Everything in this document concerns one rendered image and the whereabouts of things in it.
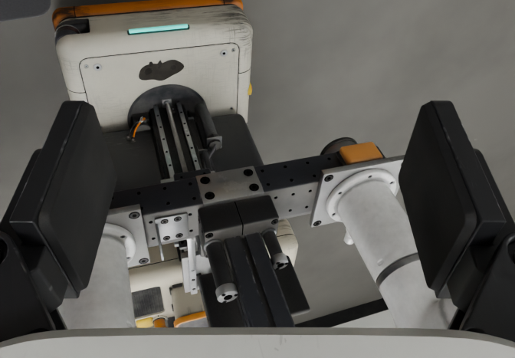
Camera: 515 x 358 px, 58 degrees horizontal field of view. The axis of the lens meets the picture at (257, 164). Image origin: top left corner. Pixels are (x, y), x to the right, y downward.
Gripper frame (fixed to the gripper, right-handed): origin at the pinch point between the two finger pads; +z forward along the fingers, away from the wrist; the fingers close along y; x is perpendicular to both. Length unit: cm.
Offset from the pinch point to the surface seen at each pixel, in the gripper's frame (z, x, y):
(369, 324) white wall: 166, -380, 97
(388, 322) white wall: 168, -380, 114
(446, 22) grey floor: 182, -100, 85
